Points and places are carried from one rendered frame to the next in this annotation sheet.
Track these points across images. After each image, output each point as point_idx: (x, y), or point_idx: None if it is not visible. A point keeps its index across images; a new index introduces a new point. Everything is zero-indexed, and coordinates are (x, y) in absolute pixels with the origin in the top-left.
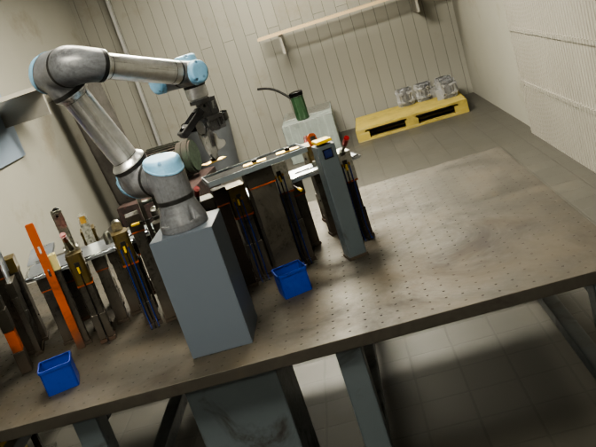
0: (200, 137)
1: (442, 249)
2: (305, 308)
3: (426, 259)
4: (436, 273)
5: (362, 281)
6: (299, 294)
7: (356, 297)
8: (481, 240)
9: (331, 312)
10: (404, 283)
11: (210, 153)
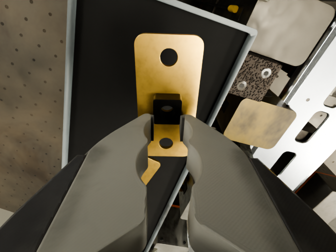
0: (293, 236)
1: (56, 158)
2: (52, 20)
3: (49, 143)
4: (8, 127)
5: (60, 93)
6: None
7: (24, 65)
8: (41, 176)
9: (9, 26)
10: (14, 105)
11: (185, 128)
